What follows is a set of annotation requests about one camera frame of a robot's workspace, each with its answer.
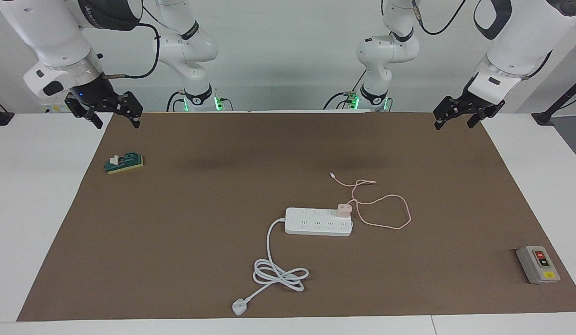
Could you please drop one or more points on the green knife switch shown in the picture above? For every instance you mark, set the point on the green knife switch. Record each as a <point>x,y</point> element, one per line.
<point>125,163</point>

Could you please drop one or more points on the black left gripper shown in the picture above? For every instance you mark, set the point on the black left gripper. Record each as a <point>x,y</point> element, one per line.
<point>474,103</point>

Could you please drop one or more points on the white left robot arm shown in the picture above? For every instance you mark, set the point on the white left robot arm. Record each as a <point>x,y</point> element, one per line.
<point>516,42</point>

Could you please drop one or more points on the brown table mat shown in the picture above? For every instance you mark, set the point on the brown table mat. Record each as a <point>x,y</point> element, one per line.
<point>199,209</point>

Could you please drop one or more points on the black mounting arm with base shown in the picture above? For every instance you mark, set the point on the black mounting arm with base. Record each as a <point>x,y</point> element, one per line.
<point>560,100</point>

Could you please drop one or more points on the white wall power box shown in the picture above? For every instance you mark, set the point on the white wall power box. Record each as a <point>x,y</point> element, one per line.
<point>55,108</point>

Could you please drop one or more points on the pink charger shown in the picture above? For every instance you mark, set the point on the pink charger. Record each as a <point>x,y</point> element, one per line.
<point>344,210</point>

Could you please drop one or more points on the grey push-button box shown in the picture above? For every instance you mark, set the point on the grey push-button box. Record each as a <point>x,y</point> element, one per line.
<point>537,265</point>

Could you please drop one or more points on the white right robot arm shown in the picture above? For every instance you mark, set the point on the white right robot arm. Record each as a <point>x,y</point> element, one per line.
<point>50,32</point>

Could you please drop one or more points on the white power strip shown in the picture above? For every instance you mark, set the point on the white power strip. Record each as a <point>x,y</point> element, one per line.
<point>316,223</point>

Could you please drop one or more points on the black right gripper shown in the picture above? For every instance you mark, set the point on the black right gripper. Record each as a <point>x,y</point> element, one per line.
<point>95,95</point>

